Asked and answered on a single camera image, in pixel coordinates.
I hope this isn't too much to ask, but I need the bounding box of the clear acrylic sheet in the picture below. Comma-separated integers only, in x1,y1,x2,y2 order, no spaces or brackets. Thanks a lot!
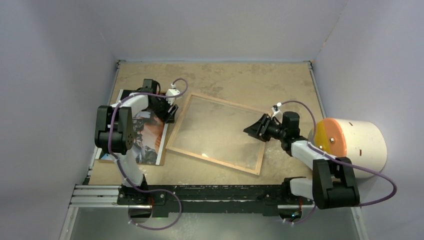
170,96,266,171

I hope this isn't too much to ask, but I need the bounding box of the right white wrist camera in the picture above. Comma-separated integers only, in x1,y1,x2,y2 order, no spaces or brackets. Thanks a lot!
271,102,282,118

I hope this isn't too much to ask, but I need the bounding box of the glossy photo print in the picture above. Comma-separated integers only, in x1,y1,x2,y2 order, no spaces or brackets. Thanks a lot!
95,90,168,165

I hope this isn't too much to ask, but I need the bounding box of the white cylinder with orange face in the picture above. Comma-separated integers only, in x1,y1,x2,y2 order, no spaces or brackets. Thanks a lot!
313,117,388,172

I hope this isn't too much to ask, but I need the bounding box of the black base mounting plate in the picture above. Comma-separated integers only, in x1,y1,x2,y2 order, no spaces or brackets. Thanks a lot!
116,183,312,218

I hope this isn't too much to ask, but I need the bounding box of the wooden picture frame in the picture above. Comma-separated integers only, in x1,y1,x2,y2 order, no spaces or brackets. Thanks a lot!
165,92,273,176

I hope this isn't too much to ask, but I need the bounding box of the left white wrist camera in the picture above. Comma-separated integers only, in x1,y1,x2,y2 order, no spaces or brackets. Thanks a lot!
165,88,181,106

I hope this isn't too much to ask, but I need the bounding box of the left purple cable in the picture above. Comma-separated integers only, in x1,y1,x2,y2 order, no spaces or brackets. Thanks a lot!
108,78,189,232

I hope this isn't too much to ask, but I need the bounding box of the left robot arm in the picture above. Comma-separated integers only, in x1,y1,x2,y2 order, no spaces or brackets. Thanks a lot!
94,79,187,205

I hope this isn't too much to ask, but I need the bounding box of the aluminium rail frame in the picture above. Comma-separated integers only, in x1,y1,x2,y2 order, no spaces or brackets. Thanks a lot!
60,185,369,240

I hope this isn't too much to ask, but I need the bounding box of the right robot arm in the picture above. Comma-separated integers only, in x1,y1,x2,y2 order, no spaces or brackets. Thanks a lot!
243,111,360,210

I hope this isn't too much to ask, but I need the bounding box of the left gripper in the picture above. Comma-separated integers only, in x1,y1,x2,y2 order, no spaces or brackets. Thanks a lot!
148,95,178,125

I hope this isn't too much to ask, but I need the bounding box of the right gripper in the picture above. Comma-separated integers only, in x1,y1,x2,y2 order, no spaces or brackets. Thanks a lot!
243,113,287,143

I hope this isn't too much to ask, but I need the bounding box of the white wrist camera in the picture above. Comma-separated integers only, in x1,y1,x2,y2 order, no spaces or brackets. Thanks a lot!
271,102,282,118
165,88,181,106

